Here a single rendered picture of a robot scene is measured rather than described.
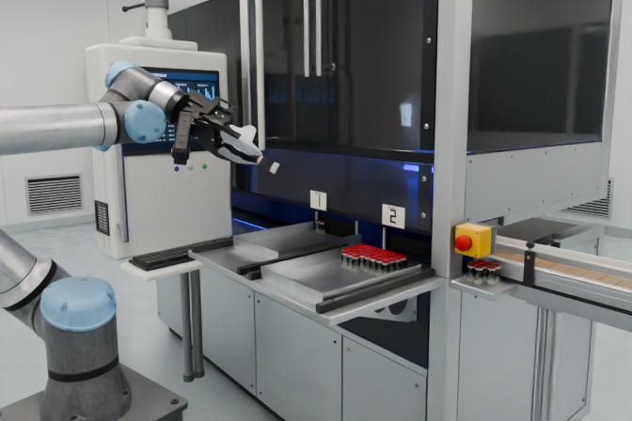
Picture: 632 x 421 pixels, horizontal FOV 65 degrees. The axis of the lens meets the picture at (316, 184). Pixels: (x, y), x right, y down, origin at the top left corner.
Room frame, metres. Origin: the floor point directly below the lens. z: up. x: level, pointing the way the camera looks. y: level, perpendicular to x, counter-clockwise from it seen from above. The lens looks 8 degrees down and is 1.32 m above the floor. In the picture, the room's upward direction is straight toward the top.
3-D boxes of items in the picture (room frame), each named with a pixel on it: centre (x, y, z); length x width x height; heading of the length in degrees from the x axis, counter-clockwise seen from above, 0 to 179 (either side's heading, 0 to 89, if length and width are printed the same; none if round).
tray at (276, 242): (1.62, 0.06, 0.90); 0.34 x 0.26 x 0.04; 129
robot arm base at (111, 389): (0.84, 0.42, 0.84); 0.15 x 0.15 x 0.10
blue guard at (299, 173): (2.06, 0.30, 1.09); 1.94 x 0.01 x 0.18; 39
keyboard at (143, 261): (1.76, 0.46, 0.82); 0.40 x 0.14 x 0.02; 134
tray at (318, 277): (1.28, -0.07, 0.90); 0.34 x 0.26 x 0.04; 129
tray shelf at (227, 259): (1.44, 0.01, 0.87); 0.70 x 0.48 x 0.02; 39
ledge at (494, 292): (1.25, -0.44, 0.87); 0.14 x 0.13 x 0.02; 129
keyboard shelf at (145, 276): (1.78, 0.48, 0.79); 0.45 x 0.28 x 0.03; 134
